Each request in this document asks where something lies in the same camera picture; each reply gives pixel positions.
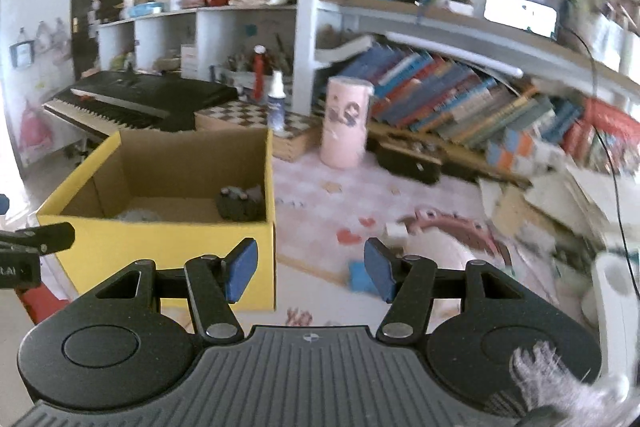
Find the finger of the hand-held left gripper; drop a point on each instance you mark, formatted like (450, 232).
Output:
(3, 205)
(50, 237)

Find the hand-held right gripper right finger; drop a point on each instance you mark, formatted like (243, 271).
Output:
(379, 269)

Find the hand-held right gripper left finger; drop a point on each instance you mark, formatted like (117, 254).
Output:
(241, 269)

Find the blue block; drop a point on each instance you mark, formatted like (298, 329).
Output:
(359, 279)

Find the small white roll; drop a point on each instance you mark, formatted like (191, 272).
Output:
(396, 229)

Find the grey blue round cloth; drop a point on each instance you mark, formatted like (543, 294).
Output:
(136, 215)

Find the yellow cardboard box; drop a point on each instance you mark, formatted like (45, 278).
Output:
(150, 257)

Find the pale fluffy plush toy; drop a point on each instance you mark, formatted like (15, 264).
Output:
(555, 382)

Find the small black box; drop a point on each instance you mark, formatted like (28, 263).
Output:
(405, 162)

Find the wooden chessboard box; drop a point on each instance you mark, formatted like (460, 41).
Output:
(300, 142)

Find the pink cylindrical container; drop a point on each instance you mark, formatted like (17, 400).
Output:
(345, 122)

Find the white tote bag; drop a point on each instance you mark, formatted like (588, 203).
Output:
(21, 52)

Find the white spray bottle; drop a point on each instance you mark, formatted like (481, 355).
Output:
(276, 102)

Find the black electronic keyboard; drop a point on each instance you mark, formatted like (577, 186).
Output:
(150, 94)

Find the pile of papers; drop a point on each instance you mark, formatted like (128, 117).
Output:
(550, 202)

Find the stack of small colourful boxes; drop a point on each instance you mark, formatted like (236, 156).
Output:
(520, 149)

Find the red bottle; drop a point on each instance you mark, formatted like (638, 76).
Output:
(258, 77)

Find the low white shelf unit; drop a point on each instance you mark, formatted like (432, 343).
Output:
(215, 32)

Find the blue wipes pack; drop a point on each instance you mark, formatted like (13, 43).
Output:
(145, 10)

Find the white cylindrical holder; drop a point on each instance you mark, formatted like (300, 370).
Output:
(617, 307)

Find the red printed box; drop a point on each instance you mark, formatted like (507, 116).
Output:
(610, 129)

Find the tall white bookshelf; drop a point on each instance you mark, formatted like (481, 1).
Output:
(306, 7)

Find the phone with white screen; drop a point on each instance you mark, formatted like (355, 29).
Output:
(520, 13)

